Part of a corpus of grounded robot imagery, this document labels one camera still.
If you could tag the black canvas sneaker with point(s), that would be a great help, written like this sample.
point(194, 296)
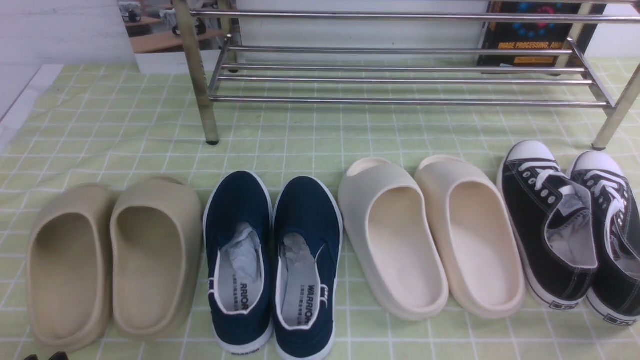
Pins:
point(552, 220)
point(615, 292)

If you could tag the metal shoe rack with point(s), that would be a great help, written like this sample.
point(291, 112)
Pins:
point(211, 43)

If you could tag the navy right slip-on sneaker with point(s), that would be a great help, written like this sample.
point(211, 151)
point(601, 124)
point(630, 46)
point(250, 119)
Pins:
point(307, 230)

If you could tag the navy slip-on sneaker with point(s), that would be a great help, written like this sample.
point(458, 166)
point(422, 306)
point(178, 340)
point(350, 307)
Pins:
point(307, 230)
point(236, 231)

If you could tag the cream left foam slide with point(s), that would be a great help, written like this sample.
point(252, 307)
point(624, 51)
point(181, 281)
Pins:
point(384, 216)

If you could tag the cream foam slide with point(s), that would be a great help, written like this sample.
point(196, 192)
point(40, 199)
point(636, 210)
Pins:
point(471, 229)
point(384, 216)

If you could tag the navy left slip-on sneaker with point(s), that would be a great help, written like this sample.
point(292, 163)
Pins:
point(236, 231)

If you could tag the tan right foam slide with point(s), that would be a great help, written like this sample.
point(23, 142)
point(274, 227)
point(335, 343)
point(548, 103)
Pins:
point(156, 237)

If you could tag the tan foam slide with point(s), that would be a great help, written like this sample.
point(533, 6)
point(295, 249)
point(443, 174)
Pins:
point(156, 237)
point(69, 266)

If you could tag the cream right foam slide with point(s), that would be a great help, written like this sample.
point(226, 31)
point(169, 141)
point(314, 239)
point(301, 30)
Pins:
point(471, 229)

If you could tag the green checkered tablecloth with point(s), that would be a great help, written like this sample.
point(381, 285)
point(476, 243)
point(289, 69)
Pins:
point(111, 124)

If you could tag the tan left foam slide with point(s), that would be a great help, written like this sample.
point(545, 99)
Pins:
point(69, 266)

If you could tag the dark image processing book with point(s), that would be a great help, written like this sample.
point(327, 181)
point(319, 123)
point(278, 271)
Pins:
point(525, 35)

